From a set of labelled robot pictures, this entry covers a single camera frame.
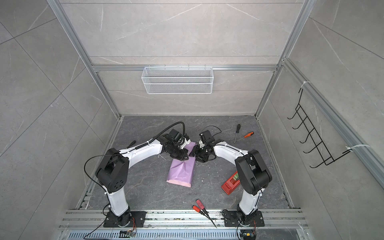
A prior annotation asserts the pink wrapping paper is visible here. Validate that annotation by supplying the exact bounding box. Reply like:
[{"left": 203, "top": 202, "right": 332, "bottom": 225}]
[{"left": 167, "top": 142, "right": 196, "bottom": 188}]

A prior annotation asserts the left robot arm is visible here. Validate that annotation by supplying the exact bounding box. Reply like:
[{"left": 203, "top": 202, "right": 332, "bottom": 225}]
[{"left": 96, "top": 138, "right": 191, "bottom": 227}]

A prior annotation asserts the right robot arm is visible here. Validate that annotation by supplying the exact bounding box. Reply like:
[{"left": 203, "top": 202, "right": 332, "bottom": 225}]
[{"left": 190, "top": 141, "right": 273, "bottom": 226}]

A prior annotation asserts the red tape dispenser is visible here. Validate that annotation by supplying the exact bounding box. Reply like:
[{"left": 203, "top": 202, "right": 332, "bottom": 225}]
[{"left": 221, "top": 172, "right": 241, "bottom": 195}]

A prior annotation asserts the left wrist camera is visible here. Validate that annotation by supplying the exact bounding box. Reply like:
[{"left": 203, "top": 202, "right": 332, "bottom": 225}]
[{"left": 164, "top": 129, "right": 191, "bottom": 149}]

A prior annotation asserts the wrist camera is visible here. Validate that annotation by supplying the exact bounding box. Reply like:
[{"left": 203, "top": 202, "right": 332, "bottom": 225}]
[
  {"left": 199, "top": 130, "right": 215, "bottom": 148},
  {"left": 164, "top": 129, "right": 191, "bottom": 149}
]

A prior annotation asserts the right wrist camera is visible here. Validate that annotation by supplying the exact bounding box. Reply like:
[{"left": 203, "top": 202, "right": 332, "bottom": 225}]
[{"left": 199, "top": 130, "right": 215, "bottom": 148}]

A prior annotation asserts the black handled screwdriver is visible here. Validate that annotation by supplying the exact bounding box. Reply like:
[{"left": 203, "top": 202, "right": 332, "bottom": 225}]
[{"left": 234, "top": 124, "right": 241, "bottom": 143}]

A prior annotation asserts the red handled screwdriver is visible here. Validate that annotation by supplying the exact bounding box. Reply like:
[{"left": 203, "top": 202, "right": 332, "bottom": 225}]
[{"left": 193, "top": 205, "right": 217, "bottom": 228}]

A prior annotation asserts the orange handled screwdriver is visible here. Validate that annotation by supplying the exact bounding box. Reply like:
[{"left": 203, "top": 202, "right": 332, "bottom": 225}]
[{"left": 244, "top": 132, "right": 254, "bottom": 138}]

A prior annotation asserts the white wire mesh basket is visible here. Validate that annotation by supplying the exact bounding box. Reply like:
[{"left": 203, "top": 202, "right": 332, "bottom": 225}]
[{"left": 142, "top": 67, "right": 214, "bottom": 94}]

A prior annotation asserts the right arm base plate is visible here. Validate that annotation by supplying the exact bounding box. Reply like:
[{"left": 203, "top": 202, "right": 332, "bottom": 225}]
[{"left": 222, "top": 210, "right": 265, "bottom": 227}]

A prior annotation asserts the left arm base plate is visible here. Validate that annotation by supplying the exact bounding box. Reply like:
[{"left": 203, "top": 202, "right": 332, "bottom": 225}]
[{"left": 103, "top": 210, "right": 147, "bottom": 228}]

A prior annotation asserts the aluminium mounting rail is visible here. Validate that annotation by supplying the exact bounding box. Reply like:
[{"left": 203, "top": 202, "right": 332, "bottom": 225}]
[{"left": 59, "top": 209, "right": 308, "bottom": 230}]

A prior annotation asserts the black wire hook rack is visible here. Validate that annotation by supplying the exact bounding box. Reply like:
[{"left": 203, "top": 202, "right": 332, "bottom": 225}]
[{"left": 287, "top": 89, "right": 352, "bottom": 169}]

